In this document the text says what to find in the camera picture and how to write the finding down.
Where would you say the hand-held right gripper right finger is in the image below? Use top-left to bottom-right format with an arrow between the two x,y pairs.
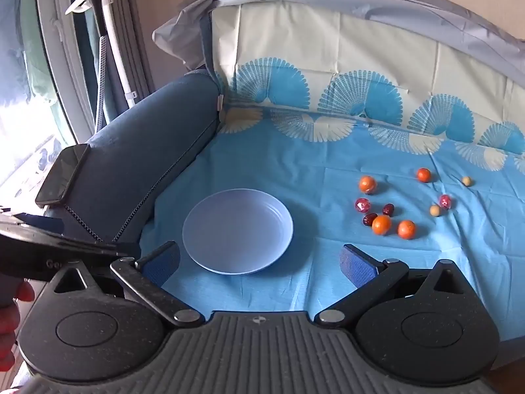
314,244 -> 478,329

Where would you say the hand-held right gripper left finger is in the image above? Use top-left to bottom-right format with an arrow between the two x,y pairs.
48,241 -> 206,330

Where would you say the lilac plastic plate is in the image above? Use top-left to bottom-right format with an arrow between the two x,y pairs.
181,188 -> 295,275

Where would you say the person's left hand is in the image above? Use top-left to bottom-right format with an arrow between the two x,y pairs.
0,280 -> 36,378

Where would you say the black smartphone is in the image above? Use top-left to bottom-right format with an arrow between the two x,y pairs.
35,143 -> 91,208

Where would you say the blue fan-print sheet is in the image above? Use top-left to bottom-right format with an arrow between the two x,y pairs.
139,6 -> 525,342

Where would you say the grey curtain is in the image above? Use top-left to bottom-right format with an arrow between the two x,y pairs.
107,0 -> 157,96

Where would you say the white garment steamer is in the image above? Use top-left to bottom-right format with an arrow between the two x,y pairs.
65,0 -> 154,109

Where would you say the black coiled cable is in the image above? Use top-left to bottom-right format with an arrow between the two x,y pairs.
63,203 -> 104,244

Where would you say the grey window frame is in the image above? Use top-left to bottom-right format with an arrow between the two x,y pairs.
33,0 -> 98,150

